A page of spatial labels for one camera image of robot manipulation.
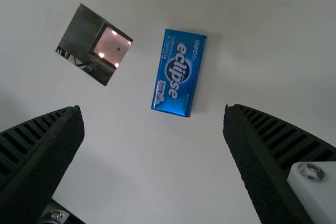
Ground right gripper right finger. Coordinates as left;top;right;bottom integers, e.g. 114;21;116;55
222;103;336;224

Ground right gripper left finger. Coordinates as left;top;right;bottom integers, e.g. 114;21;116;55
0;105;86;224

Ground blue rectangular mint box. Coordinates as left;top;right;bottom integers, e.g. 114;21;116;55
150;28;208;118

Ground small square scanner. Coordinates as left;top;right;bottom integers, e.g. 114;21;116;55
55;3;134;87

